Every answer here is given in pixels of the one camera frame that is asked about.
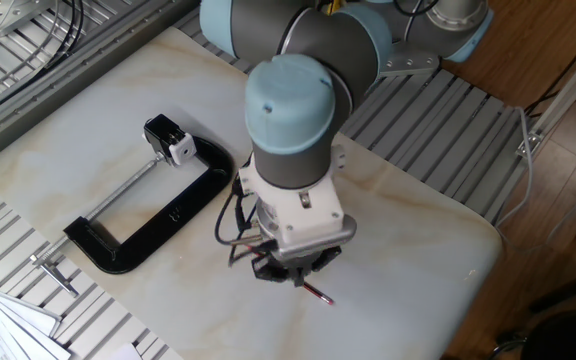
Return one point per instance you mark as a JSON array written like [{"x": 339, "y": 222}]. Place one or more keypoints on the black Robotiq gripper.
[{"x": 288, "y": 266}]

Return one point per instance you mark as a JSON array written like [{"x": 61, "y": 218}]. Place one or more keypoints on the red pencil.
[{"x": 318, "y": 296}]

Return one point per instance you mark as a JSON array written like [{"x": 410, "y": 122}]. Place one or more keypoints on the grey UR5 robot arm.
[{"x": 293, "y": 100}]

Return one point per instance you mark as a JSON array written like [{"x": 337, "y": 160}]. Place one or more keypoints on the black white pencil sharpener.
[{"x": 168, "y": 137}]

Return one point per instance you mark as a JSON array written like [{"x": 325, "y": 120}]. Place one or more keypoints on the black metal C-clamp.
[{"x": 158, "y": 227}]

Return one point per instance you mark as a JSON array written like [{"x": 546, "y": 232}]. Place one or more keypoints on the white paper sheet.
[{"x": 125, "y": 352}]

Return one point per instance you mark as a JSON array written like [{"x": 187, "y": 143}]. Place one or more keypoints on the yellow plastic piece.
[{"x": 334, "y": 6}]

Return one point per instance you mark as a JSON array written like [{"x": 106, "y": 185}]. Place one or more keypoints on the black round stool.
[{"x": 568, "y": 340}]

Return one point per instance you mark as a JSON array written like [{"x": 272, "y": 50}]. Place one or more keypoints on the silver perforated plate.
[{"x": 13, "y": 12}]

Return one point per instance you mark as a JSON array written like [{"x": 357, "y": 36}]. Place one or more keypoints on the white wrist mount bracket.
[{"x": 308, "y": 215}]

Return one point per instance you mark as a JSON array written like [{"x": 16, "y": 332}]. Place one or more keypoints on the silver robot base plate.
[{"x": 410, "y": 62}]

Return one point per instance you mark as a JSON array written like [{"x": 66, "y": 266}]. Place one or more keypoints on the aluminium frame bar with bracket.
[{"x": 568, "y": 90}]

